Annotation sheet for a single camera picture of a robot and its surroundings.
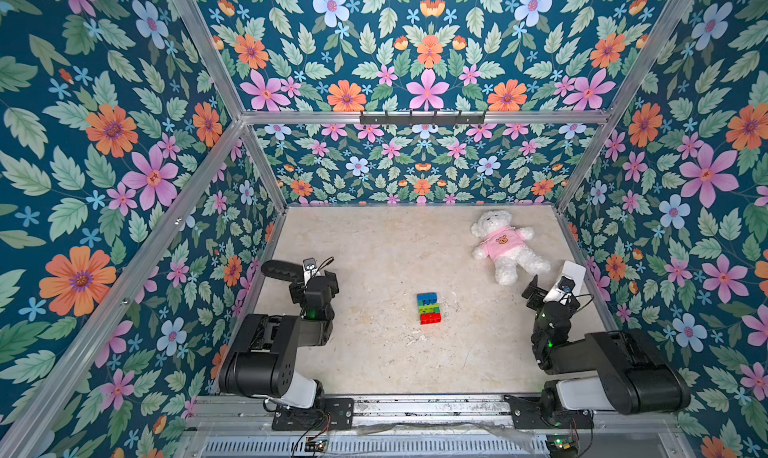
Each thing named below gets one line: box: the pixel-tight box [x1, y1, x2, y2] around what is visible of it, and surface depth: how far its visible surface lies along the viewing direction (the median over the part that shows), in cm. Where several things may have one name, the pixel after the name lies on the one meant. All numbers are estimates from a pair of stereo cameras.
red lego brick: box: [420, 313, 441, 325], surface depth 90 cm
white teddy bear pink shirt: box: [471, 210, 551, 286], surface depth 100 cm
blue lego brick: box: [417, 292, 437, 305], surface depth 95 cm
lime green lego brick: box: [418, 303, 439, 314], surface depth 92 cm
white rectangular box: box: [561, 260, 586, 295], surface depth 98 cm
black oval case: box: [260, 259, 304, 283], surface depth 98 cm
